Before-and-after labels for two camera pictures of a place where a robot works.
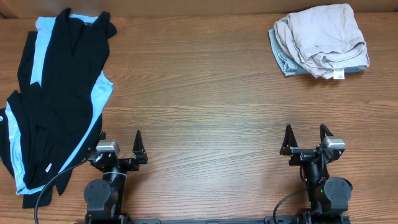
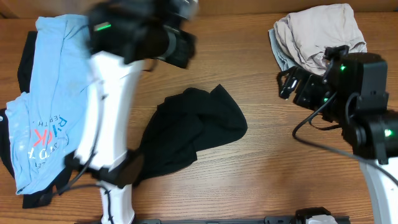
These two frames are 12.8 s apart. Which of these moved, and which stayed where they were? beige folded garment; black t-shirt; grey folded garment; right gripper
Moved: black t-shirt; right gripper
Stayed: beige folded garment; grey folded garment
